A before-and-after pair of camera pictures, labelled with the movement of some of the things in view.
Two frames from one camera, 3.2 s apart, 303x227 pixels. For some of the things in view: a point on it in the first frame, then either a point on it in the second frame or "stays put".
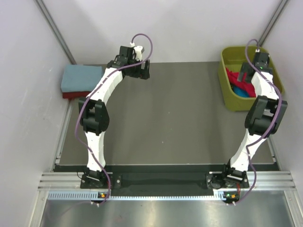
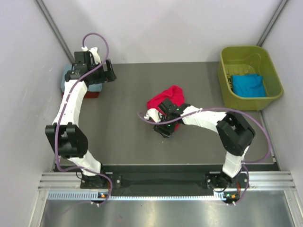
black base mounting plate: (170, 181) stays put
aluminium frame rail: (264, 181) stays put
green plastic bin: (232, 57) stays put
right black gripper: (245, 69) -> (164, 132)
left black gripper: (142, 74) -> (106, 76)
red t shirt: (247, 87) -> (174, 93)
